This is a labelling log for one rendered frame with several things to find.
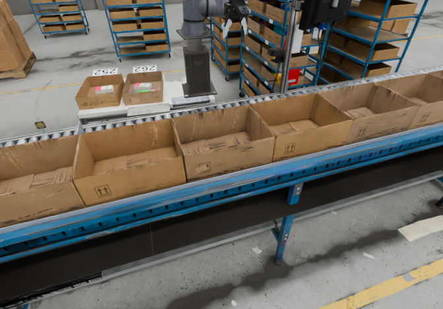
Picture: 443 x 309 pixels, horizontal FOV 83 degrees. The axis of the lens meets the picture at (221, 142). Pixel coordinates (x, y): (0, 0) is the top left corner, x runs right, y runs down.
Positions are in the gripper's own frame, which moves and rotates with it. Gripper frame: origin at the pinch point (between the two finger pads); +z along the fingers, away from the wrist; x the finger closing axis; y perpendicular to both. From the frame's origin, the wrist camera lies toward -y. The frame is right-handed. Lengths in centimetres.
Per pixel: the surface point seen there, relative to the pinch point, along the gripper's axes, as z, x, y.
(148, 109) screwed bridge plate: 61, 43, 45
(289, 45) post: 20, -58, 29
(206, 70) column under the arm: 41, -5, 53
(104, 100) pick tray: 57, 71, 62
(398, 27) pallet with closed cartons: 98, -506, 250
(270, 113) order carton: 33.8, -12.5, -24.1
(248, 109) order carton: 28.4, 1.3, -24.1
